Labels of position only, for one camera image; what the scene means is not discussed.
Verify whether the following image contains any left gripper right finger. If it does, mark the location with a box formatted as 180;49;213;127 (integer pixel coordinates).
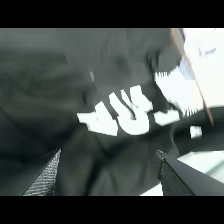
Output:
154;149;224;197

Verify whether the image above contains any black T-shirt with white print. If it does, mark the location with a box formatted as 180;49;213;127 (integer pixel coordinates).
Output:
0;28;224;197

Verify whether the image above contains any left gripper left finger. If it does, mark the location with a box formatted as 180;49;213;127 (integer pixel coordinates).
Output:
0;148;63;197

